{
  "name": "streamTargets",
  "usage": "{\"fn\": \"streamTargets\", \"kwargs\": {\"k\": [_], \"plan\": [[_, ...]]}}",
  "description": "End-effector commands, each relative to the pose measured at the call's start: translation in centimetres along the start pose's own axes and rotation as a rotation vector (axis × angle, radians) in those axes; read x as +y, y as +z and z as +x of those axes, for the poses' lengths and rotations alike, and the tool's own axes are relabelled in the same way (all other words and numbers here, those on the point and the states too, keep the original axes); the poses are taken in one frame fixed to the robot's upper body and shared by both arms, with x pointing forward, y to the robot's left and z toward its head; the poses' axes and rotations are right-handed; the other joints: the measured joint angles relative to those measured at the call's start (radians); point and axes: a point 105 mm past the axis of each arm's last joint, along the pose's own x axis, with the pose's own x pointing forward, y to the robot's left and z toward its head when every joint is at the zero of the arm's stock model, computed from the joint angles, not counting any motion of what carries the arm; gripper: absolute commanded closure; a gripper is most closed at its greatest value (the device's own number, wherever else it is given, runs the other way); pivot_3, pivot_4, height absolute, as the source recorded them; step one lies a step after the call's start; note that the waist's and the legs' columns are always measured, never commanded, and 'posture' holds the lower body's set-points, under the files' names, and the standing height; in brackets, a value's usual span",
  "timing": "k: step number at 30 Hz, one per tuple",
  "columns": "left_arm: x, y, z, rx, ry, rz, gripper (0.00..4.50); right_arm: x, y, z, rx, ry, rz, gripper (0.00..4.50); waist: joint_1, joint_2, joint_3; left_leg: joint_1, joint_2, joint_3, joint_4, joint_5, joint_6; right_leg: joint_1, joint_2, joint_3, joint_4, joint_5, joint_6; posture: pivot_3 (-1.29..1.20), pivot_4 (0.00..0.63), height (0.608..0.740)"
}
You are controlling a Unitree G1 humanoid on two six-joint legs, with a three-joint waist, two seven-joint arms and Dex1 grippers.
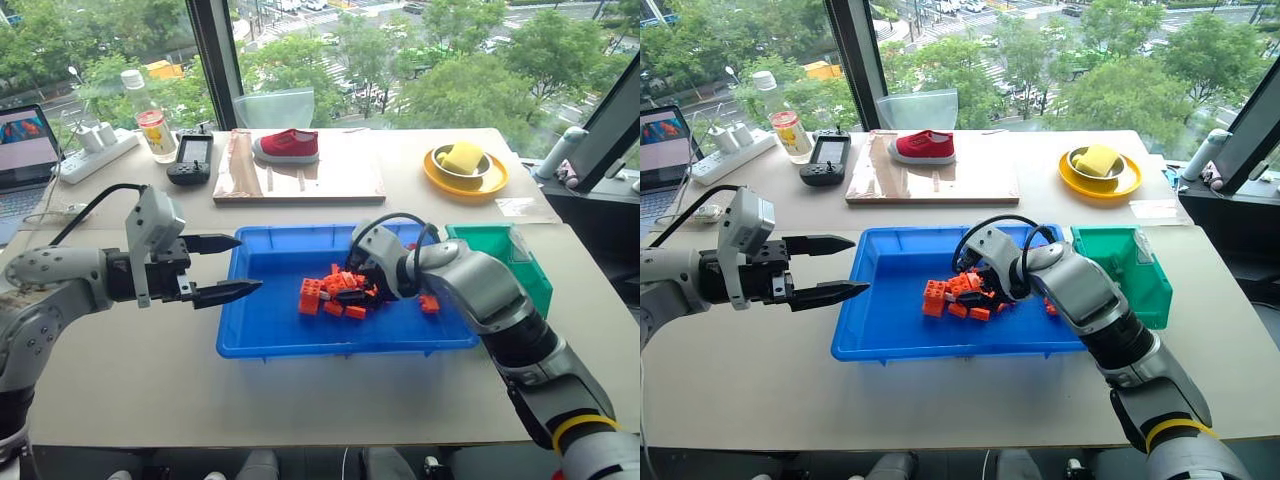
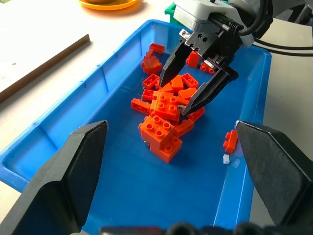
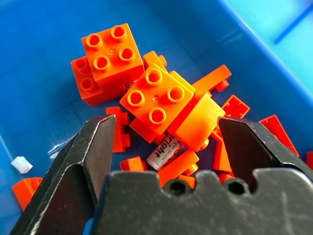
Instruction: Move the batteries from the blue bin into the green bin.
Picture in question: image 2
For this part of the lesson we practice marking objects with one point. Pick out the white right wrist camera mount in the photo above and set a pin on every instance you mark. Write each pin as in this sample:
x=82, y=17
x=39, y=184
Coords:
x=195, y=12

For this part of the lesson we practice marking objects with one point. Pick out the brown wooden strip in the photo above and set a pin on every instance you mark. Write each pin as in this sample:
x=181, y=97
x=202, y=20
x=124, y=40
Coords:
x=49, y=64

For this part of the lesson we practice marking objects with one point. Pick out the orange plate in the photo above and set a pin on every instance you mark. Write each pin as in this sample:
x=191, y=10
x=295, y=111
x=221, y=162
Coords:
x=107, y=6

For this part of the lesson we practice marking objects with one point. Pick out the large orange building brick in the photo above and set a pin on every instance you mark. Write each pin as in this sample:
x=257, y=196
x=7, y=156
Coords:
x=154, y=134
x=166, y=153
x=166, y=107

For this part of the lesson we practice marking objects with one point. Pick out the battery with silver end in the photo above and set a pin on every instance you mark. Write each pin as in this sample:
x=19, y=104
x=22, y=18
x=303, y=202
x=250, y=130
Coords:
x=146, y=143

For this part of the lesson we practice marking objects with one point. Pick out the blue plastic bin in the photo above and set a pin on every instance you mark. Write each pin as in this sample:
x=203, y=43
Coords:
x=171, y=191

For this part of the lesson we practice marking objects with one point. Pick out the green plastic bin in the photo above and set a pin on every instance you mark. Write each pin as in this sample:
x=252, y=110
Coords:
x=170, y=12

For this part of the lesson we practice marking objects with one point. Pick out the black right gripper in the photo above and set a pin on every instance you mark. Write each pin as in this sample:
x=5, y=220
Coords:
x=220, y=46

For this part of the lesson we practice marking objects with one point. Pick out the battery with white label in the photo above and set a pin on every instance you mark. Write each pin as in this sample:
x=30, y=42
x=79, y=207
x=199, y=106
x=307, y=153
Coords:
x=181, y=108

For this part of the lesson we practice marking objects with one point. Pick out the small orange building brick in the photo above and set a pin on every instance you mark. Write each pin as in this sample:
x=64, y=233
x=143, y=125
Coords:
x=184, y=127
x=190, y=80
x=156, y=48
x=150, y=81
x=167, y=88
x=193, y=60
x=140, y=105
x=147, y=95
x=177, y=84
x=187, y=93
x=231, y=142
x=196, y=114
x=151, y=64
x=207, y=68

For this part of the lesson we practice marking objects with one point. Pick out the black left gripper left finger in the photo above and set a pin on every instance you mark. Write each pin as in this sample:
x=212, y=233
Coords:
x=56, y=186

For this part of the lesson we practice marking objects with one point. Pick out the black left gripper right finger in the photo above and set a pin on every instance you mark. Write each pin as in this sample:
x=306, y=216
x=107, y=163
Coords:
x=278, y=171

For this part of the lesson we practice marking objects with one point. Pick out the small white cube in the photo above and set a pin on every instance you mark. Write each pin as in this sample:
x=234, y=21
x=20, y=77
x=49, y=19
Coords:
x=226, y=159

